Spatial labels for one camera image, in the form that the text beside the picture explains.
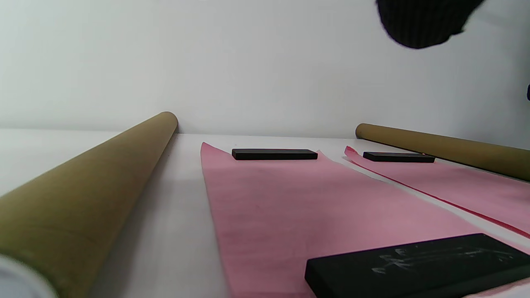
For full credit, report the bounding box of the person's left hand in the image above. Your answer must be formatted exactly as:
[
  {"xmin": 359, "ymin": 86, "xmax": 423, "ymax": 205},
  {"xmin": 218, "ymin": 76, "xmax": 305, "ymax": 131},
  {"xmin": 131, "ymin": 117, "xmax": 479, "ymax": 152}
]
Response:
[{"xmin": 376, "ymin": 0, "xmax": 486, "ymax": 49}]

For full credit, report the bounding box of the brown cardboard mailing tube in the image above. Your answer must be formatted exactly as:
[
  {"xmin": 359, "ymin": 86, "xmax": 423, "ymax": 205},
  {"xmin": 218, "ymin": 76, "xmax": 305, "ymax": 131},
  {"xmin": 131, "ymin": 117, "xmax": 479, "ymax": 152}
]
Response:
[
  {"xmin": 355, "ymin": 123, "xmax": 530, "ymax": 182},
  {"xmin": 0, "ymin": 111, "xmax": 179, "ymax": 298}
]

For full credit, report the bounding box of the pink paper sheet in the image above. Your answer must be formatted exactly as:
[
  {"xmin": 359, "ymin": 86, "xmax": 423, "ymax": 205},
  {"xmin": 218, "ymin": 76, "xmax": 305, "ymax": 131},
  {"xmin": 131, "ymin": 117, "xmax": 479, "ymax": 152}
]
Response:
[
  {"xmin": 200, "ymin": 142, "xmax": 530, "ymax": 298},
  {"xmin": 344, "ymin": 146, "xmax": 530, "ymax": 240}
]

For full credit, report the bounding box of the black paperweight bar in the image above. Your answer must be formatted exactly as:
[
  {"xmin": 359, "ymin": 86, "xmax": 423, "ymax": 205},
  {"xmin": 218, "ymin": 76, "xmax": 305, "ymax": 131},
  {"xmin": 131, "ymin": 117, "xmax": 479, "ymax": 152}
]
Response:
[
  {"xmin": 231, "ymin": 149, "xmax": 318, "ymax": 161},
  {"xmin": 363, "ymin": 151, "xmax": 436, "ymax": 163},
  {"xmin": 305, "ymin": 233, "xmax": 530, "ymax": 298}
]

